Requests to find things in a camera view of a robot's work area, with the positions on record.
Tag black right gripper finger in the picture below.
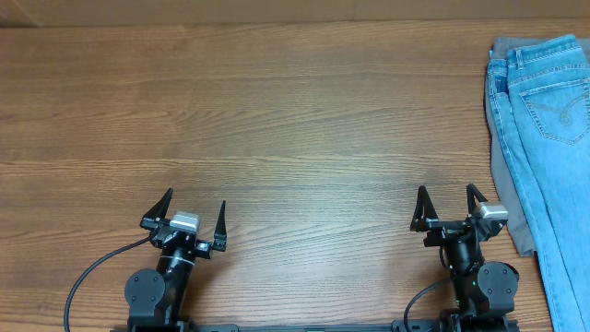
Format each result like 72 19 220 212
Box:
466 184 488 215
410 185 439 226

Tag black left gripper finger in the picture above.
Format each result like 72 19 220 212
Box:
142 187 173 222
214 201 227 236

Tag light blue denim jeans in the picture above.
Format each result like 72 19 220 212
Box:
486 33 590 332

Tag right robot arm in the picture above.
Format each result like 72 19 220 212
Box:
410 184 520 331

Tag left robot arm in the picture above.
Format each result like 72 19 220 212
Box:
124 189 227 332

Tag grey folded trousers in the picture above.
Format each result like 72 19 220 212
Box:
484 36 590 258

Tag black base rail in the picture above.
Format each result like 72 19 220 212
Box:
110 315 522 332

